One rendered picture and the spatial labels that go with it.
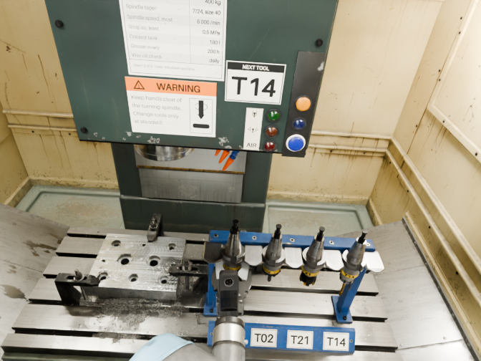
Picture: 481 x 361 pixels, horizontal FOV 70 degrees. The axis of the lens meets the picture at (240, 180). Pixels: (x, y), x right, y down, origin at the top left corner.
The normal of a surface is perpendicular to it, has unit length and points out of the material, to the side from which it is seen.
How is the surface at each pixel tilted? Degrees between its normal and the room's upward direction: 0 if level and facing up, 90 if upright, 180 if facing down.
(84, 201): 0
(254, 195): 90
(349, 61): 90
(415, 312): 24
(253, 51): 90
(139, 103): 90
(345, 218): 0
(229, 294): 62
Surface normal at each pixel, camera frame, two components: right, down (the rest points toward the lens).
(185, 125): -0.02, 0.60
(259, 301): 0.07, -0.80
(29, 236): 0.47, -0.70
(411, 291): -0.34, -0.76
